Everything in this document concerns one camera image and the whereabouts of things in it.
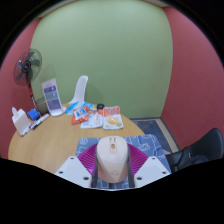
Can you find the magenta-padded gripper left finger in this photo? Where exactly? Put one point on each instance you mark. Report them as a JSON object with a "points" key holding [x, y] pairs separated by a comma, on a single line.
{"points": [[71, 170]]}

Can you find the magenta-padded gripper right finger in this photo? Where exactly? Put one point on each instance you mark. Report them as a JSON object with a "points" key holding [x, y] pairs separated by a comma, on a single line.
{"points": [[153, 170]]}

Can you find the cream computer mouse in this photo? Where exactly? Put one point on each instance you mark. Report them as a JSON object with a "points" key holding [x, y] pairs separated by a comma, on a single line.
{"points": [[112, 160]]}

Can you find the blue-grey patterned mouse pad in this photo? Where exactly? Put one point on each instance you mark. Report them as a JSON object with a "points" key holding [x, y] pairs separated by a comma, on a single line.
{"points": [[146, 141]]}

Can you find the blue-grey floor mat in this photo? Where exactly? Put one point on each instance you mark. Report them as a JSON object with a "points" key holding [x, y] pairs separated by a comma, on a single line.
{"points": [[153, 128]]}

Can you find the black office chair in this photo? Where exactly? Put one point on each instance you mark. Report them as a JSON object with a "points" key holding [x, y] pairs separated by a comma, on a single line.
{"points": [[200, 150]]}

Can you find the white and red snack packet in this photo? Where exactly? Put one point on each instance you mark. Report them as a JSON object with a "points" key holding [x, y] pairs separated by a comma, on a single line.
{"points": [[92, 120]]}

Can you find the blue snack packet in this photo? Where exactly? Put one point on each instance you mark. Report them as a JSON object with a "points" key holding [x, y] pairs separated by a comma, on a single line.
{"points": [[75, 108]]}

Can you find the snack packet with yellow picture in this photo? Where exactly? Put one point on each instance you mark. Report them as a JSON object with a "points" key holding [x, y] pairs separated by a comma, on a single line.
{"points": [[112, 118]]}

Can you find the small blue box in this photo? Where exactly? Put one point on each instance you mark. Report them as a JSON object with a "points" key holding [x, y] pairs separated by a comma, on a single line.
{"points": [[33, 114]]}

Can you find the white tissue box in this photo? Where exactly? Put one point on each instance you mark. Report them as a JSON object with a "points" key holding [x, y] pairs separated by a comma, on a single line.
{"points": [[20, 122]]}

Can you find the small black round object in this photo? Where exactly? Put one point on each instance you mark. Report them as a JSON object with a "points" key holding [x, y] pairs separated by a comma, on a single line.
{"points": [[100, 106]]}

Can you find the dark mesh pen cup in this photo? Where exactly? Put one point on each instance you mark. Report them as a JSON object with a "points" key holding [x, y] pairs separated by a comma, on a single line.
{"points": [[40, 104]]}

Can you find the white plastic chair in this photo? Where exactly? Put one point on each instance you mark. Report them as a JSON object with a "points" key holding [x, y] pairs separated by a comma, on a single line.
{"points": [[80, 90]]}

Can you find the black standing fan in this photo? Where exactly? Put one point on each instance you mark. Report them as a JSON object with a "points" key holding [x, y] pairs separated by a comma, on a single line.
{"points": [[28, 65]]}

